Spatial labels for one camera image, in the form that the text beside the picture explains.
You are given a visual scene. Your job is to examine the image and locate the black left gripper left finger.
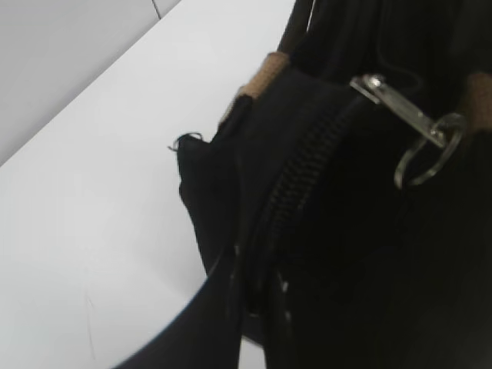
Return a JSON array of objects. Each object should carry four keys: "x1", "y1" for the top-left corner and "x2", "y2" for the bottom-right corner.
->
[{"x1": 118, "y1": 245, "x2": 244, "y2": 369}]

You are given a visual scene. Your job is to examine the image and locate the silver metal zipper pull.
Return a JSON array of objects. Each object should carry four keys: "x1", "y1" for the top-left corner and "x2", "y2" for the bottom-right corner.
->
[{"x1": 350, "y1": 74, "x2": 467, "y2": 189}]

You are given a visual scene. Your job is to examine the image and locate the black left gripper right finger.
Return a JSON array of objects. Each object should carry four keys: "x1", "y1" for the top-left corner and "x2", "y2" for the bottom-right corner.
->
[{"x1": 265, "y1": 246, "x2": 491, "y2": 368}]

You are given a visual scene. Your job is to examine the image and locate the black tote bag tan handles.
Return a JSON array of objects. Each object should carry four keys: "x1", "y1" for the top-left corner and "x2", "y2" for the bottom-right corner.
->
[{"x1": 175, "y1": 1, "x2": 491, "y2": 354}]

